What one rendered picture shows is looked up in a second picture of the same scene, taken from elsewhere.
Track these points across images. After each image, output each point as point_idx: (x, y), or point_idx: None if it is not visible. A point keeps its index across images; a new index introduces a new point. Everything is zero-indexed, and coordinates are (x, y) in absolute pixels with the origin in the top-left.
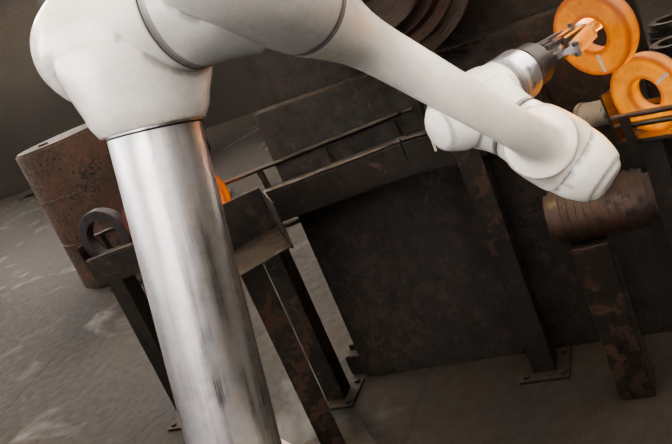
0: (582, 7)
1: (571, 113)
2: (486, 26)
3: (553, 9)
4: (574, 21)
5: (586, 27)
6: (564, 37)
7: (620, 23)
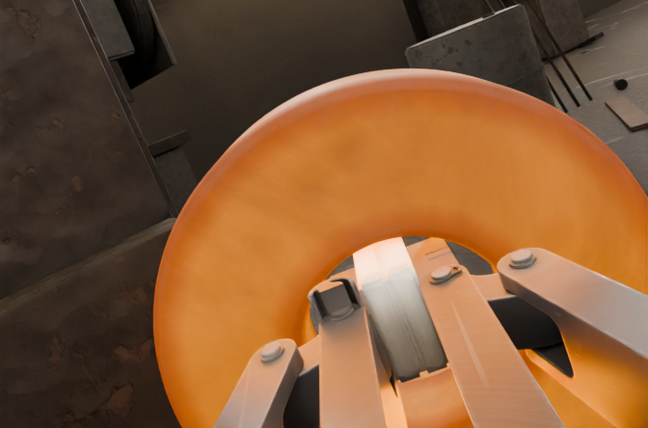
0: (364, 176)
1: None
2: None
3: (20, 293)
4: (307, 277)
5: (560, 281)
6: (505, 422)
7: (629, 229)
